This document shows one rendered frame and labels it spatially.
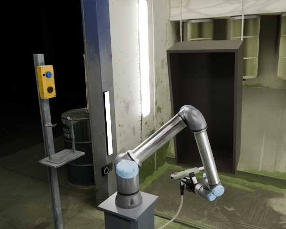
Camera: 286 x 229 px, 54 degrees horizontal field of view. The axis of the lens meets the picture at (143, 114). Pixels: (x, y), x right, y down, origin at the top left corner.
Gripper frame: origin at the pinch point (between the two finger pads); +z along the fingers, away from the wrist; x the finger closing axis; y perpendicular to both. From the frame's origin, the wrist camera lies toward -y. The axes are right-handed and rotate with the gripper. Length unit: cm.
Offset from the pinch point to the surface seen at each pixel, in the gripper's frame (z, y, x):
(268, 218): -41, 48, 75
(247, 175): 16, 39, 121
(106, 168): 59, 2, -44
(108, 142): 62, -23, -39
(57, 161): 43, -24, -95
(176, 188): 55, 48, 43
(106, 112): 62, -53, -40
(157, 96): 107, -53, 56
